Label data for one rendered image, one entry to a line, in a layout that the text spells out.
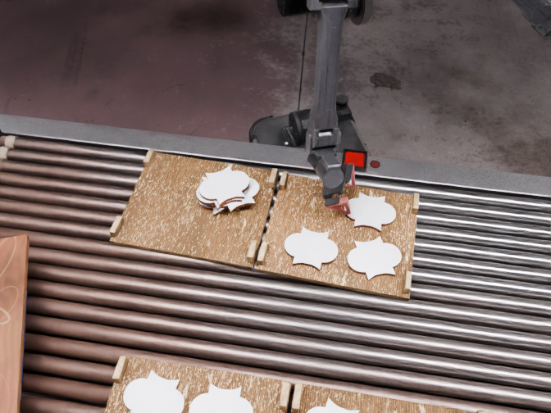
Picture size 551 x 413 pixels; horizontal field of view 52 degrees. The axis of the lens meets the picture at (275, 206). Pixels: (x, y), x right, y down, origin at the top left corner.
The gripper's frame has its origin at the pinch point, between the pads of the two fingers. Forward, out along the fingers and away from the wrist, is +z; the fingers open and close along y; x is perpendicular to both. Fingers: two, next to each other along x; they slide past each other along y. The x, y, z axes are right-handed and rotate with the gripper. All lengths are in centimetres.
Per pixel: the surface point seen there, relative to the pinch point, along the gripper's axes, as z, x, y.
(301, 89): 60, 90, 153
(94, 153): -41, 71, 4
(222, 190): -22.6, 27.8, -7.8
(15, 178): -52, 87, -12
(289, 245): -6.9, 12.0, -18.9
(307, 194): -4.8, 12.0, 0.8
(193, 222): -21.5, 36.5, -16.6
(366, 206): 3.8, -3.4, -0.8
